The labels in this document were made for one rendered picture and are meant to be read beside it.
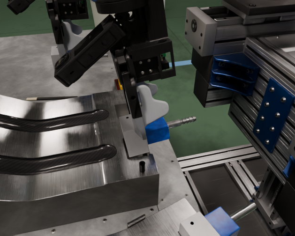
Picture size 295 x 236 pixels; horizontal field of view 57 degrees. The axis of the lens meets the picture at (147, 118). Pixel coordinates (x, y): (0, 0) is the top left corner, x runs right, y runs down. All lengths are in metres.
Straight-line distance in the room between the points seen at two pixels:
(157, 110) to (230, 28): 0.41
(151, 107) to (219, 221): 0.20
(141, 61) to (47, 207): 0.27
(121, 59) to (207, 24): 0.40
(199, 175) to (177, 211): 0.90
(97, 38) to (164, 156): 0.32
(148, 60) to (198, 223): 0.24
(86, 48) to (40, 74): 0.57
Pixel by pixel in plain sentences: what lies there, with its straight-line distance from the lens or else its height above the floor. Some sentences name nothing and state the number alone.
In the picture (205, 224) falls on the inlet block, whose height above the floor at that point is 0.88.
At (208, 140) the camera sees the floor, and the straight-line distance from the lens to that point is 1.83.
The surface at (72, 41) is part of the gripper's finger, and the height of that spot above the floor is 0.99.
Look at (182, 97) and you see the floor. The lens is 2.19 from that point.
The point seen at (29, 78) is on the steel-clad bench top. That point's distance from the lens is 0.93.
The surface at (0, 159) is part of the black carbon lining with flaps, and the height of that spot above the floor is 0.90.
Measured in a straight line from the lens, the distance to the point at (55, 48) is 0.70.
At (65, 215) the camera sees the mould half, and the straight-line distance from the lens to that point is 0.50.
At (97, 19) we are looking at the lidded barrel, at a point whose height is 0.42.
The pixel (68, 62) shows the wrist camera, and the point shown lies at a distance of 0.39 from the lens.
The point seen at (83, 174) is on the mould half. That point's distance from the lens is 0.47.
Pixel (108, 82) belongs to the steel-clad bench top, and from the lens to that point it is 0.84.
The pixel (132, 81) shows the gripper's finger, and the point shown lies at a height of 1.04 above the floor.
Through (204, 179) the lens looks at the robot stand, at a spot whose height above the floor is 0.21.
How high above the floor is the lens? 1.24
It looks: 39 degrees down
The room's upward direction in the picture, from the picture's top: straight up
